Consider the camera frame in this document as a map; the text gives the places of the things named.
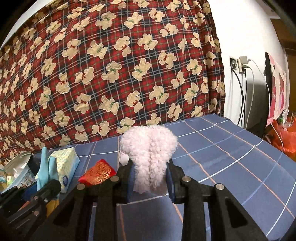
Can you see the pink patterned hanging cloth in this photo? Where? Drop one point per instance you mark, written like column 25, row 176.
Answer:
column 276, row 80

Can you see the round gold pink tin lid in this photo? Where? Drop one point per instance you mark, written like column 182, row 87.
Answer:
column 51, row 206

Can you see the light blue glove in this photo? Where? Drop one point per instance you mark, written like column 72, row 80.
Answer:
column 48, row 169

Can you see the round metal tin container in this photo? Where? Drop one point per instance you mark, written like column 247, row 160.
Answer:
column 19, row 171

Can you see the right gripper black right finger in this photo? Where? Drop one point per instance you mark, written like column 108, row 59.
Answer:
column 228, row 218

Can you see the red gold embroidered pouch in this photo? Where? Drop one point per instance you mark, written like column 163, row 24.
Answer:
column 97, row 174

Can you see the fluffy pink white plush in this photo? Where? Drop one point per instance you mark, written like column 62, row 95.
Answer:
column 150, row 148

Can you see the red plaid teddy bear blanket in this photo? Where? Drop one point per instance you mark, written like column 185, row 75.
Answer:
column 80, row 71

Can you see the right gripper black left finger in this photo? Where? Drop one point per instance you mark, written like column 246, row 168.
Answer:
column 89, row 208

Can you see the red plastic bag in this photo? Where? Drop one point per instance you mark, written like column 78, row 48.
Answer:
column 282, row 136

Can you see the blue checked bed sheet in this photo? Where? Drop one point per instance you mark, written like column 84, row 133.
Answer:
column 214, row 150

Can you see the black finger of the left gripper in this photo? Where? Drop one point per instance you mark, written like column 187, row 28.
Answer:
column 44, row 192

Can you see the yellow patterned tissue box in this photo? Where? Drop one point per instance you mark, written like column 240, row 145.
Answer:
column 67, row 163

